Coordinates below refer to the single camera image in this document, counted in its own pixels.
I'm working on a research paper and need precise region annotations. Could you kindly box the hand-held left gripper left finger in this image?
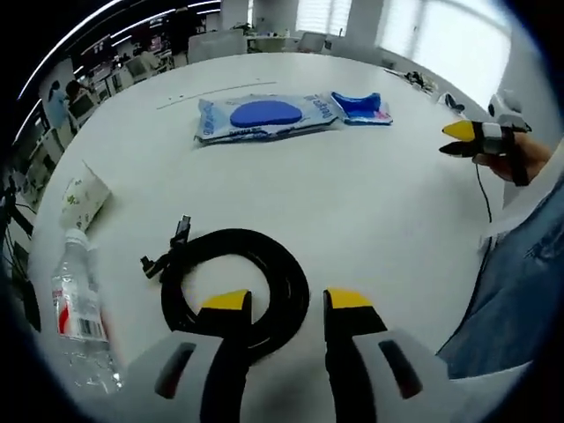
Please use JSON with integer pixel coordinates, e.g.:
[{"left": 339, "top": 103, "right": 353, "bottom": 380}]
[{"left": 125, "top": 288, "right": 253, "bottom": 423}]

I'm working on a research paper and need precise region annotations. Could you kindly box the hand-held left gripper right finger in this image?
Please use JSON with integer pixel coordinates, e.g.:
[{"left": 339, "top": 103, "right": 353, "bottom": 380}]
[{"left": 323, "top": 286, "right": 451, "bottom": 423}]

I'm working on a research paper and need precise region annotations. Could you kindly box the small blue packet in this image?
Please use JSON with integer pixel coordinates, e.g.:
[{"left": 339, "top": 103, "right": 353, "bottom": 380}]
[{"left": 330, "top": 91, "right": 393, "bottom": 128}]

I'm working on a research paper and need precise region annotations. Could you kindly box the clear plastic water bottle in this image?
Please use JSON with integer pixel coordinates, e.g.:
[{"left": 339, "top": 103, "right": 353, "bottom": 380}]
[{"left": 50, "top": 228, "right": 125, "bottom": 396}]

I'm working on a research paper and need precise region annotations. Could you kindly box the large packet with blue oval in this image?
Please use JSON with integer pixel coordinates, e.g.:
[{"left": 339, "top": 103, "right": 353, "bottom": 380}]
[{"left": 193, "top": 93, "right": 344, "bottom": 145}]

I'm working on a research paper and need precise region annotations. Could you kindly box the floral paper cup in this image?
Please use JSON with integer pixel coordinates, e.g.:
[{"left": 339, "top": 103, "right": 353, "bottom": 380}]
[{"left": 59, "top": 160, "right": 112, "bottom": 234}]

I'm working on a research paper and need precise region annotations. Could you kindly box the small clutter pile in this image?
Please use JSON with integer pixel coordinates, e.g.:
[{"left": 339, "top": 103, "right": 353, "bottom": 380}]
[{"left": 404, "top": 69, "right": 438, "bottom": 92}]

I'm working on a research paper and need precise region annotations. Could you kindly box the person's right hand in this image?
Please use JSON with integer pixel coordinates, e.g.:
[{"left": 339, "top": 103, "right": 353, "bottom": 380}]
[{"left": 475, "top": 130, "right": 554, "bottom": 186}]

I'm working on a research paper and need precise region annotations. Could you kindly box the person's white shirt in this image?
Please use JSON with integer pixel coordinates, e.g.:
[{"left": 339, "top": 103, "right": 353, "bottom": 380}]
[{"left": 480, "top": 149, "right": 564, "bottom": 250}]

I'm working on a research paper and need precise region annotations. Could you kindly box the window with blinds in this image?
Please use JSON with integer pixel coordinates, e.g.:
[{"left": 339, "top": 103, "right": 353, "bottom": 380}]
[
  {"left": 378, "top": 0, "right": 515, "bottom": 92},
  {"left": 295, "top": 0, "right": 353, "bottom": 34}
]

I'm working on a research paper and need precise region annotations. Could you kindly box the white table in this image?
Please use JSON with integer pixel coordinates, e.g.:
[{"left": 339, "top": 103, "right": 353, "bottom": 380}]
[{"left": 26, "top": 51, "right": 508, "bottom": 423}]

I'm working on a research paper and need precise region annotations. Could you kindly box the black round pad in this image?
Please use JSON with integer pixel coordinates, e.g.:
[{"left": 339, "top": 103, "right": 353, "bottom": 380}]
[{"left": 20, "top": 281, "right": 44, "bottom": 332}]

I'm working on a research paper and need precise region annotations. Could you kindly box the black tripod stand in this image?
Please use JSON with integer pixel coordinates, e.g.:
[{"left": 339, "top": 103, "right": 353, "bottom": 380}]
[{"left": 0, "top": 174, "right": 36, "bottom": 283}]

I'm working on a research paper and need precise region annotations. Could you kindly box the thin white strip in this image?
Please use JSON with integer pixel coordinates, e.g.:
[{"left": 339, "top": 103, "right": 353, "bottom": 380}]
[{"left": 156, "top": 80, "right": 278, "bottom": 110}]

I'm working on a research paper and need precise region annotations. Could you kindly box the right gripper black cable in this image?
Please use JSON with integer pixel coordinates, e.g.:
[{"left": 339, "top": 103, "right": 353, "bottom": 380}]
[{"left": 472, "top": 159, "right": 494, "bottom": 225}]

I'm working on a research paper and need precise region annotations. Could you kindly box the black wrist strap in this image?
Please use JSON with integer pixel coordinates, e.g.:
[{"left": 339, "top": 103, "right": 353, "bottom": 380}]
[{"left": 510, "top": 130, "right": 532, "bottom": 187}]

